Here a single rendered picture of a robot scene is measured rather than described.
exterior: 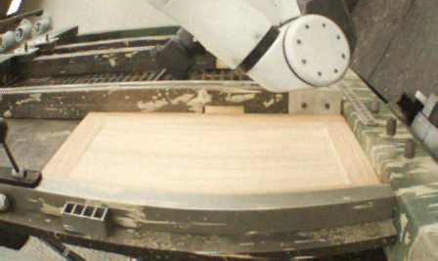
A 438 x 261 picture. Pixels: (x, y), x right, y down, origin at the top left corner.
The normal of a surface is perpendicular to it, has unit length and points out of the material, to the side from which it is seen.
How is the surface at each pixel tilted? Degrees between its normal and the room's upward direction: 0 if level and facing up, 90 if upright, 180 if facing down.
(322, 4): 90
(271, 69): 85
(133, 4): 90
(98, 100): 90
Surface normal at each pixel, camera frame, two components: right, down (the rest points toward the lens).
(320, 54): 0.14, 0.00
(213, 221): -0.04, 0.28
